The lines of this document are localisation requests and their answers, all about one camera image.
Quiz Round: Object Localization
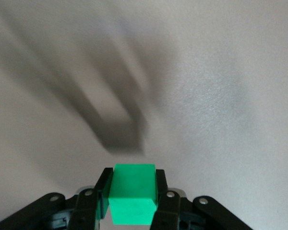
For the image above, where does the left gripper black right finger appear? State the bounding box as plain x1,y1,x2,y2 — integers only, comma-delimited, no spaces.
151,169,252,230

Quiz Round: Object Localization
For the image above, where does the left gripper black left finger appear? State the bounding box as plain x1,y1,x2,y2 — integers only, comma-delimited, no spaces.
0,167,115,230

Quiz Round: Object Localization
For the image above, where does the green cube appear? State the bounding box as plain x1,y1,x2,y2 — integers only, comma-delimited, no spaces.
108,163,158,226

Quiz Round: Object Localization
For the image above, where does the brown table cover sheet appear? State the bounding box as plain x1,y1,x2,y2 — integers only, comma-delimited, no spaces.
0,0,288,230

